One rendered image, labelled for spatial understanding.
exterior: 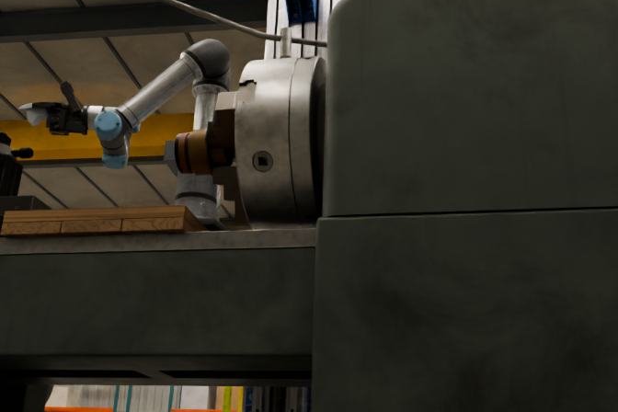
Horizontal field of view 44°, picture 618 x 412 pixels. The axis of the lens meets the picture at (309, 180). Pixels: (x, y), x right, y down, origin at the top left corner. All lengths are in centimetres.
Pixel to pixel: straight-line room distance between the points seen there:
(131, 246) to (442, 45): 56
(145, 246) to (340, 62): 41
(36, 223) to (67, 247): 7
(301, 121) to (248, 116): 9
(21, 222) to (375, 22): 63
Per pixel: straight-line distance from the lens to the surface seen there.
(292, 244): 112
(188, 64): 231
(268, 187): 123
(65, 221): 125
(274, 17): 251
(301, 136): 121
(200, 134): 138
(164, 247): 118
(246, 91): 127
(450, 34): 119
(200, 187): 210
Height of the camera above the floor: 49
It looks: 23 degrees up
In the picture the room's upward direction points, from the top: 2 degrees clockwise
